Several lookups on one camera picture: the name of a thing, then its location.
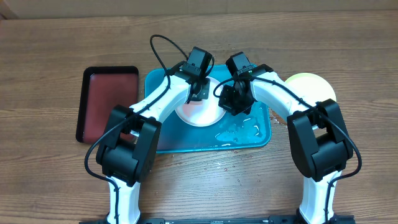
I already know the black and red tray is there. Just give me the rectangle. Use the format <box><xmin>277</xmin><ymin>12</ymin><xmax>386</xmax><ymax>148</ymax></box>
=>
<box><xmin>75</xmin><ymin>66</ymin><xmax>139</xmax><ymax>144</ymax></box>

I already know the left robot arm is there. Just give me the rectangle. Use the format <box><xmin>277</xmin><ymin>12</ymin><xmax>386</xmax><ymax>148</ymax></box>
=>
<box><xmin>95</xmin><ymin>47</ymin><xmax>214</xmax><ymax>223</ymax></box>

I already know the teal plastic tray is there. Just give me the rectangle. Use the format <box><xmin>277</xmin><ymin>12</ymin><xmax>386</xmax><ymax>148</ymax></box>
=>
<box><xmin>157</xmin><ymin>65</ymin><xmax>271</xmax><ymax>153</ymax></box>

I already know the yellow-green plate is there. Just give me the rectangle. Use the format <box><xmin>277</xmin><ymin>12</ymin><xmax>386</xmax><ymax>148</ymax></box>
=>
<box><xmin>285</xmin><ymin>73</ymin><xmax>337</xmax><ymax>101</ymax></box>

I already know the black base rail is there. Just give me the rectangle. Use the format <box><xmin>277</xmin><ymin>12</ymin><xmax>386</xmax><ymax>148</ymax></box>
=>
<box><xmin>79</xmin><ymin>215</ymin><xmax>356</xmax><ymax>224</ymax></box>

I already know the white plate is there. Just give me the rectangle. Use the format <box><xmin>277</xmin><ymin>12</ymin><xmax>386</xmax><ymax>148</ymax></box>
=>
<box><xmin>175</xmin><ymin>77</ymin><xmax>226</xmax><ymax>127</ymax></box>

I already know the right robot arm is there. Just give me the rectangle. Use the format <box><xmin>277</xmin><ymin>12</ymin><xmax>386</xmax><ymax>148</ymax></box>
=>
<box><xmin>218</xmin><ymin>52</ymin><xmax>355</xmax><ymax>223</ymax></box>

